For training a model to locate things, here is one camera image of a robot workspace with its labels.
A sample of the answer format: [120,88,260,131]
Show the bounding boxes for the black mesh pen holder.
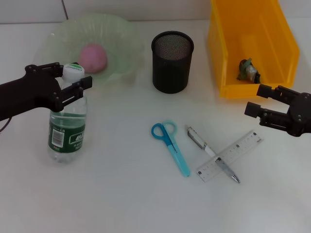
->
[151,31,195,94]

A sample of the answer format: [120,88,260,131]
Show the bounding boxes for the transparent plastic ruler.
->
[196,130,265,183]

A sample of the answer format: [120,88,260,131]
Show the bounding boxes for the blue teal scissors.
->
[151,119,191,177]

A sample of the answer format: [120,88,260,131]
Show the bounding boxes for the pink peach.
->
[78,43,108,74]

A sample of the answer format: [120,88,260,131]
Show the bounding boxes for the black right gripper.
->
[244,83,311,138]

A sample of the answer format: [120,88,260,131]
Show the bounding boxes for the yellow plastic storage bin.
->
[207,0,301,99]

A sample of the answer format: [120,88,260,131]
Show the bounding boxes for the green plastic wrapper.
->
[237,57,262,84]

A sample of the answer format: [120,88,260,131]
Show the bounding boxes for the translucent green fruit plate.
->
[40,13,144,87]

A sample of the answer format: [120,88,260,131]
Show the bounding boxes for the white silver ballpoint pen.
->
[186,125,241,184]

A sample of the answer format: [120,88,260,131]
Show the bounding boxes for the clear water bottle green label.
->
[47,62,88,165]

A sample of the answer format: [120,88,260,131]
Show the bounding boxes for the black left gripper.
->
[0,62,93,122]

